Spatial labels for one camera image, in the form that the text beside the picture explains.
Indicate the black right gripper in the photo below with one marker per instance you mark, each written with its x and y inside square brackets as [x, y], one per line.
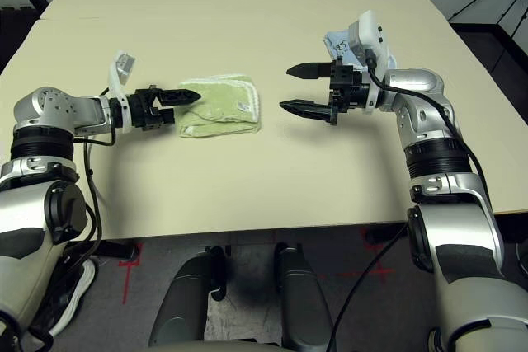
[350, 88]

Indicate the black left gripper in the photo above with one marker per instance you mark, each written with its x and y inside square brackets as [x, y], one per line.
[142, 111]

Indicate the green terry towel white trim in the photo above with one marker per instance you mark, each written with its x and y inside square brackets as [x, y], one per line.
[222, 96]

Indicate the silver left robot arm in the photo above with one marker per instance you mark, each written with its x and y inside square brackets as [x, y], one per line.
[53, 109]

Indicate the folded blue terry towel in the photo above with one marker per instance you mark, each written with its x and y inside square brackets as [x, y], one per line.
[336, 43]

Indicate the red tape cross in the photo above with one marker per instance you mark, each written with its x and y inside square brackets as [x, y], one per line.
[381, 271]
[125, 282]

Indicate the grey right robot leg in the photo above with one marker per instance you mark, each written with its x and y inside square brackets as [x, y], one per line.
[301, 298]

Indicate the grey robot leg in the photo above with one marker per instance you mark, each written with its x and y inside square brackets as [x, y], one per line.
[181, 311]
[301, 298]

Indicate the grey left robot leg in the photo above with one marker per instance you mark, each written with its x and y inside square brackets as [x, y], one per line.
[181, 311]

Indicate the white black bystander sneaker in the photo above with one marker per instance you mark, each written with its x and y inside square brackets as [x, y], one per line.
[76, 294]

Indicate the beige robot torso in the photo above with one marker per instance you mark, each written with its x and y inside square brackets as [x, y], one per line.
[214, 347]

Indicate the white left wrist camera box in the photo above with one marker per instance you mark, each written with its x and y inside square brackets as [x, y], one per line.
[123, 63]

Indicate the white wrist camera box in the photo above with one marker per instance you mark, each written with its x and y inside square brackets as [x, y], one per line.
[371, 32]
[123, 63]

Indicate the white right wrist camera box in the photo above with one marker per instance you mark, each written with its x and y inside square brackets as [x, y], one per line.
[371, 32]

